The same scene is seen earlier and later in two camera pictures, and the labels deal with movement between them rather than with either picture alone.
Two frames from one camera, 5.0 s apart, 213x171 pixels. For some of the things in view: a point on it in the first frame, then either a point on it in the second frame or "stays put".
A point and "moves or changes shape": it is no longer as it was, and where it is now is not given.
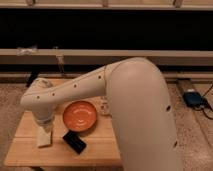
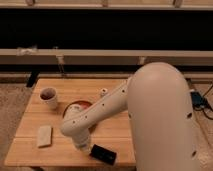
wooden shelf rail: [29, 56] stays put
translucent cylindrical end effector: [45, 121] → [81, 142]
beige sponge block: [43, 137] stays put
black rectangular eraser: [74, 139] moves or changes shape
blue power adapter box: [192, 99] stays put
